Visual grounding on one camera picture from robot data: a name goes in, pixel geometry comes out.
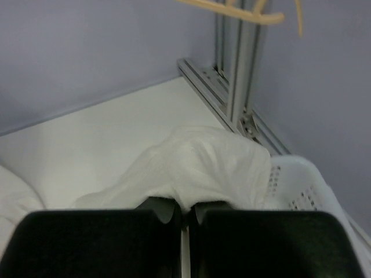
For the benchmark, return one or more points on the beige hanger right thin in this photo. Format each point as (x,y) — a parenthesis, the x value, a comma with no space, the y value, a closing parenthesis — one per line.
(229,9)

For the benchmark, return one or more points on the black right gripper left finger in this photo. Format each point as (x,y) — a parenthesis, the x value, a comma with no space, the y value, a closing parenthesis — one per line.
(140,242)

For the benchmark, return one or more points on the beige hanger right thick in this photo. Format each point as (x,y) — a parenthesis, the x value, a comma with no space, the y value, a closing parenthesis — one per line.
(299,13)

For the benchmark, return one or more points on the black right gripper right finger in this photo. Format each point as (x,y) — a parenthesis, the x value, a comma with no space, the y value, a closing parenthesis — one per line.
(225,242)

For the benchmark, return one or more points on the aluminium frame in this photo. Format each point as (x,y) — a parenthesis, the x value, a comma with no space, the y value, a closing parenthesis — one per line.
(229,87)

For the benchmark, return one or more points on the cream white t shirt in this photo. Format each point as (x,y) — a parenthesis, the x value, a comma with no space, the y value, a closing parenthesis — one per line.
(110,169)

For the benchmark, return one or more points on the white plastic basket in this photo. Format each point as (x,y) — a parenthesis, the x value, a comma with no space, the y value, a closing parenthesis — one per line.
(296,184)

